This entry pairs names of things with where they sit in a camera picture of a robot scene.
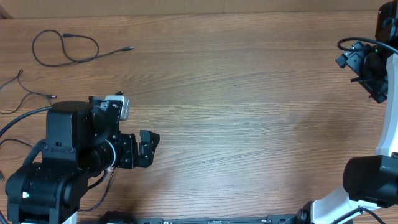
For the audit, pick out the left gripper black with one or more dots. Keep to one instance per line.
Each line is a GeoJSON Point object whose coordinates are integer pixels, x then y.
{"type": "Point", "coordinates": [147, 152]}

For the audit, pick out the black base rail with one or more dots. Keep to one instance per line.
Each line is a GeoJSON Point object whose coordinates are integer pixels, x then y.
{"type": "Point", "coordinates": [120, 217]}

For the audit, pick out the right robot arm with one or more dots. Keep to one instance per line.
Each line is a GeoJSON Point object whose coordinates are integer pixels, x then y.
{"type": "Point", "coordinates": [369, 182]}

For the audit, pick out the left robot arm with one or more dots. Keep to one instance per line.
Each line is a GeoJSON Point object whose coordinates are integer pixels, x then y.
{"type": "Point", "coordinates": [82, 140]}

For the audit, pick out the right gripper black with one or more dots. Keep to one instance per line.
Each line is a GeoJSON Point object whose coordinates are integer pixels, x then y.
{"type": "Point", "coordinates": [352, 59]}

